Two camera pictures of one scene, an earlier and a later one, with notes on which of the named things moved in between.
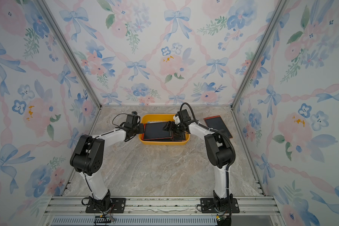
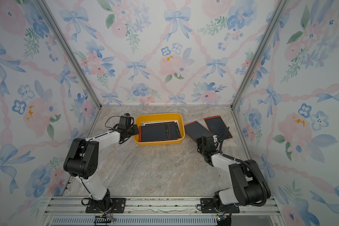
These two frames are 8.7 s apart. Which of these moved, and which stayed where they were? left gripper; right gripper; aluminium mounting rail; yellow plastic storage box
Moved: right gripper
Stayed: aluminium mounting rail; left gripper; yellow plastic storage box
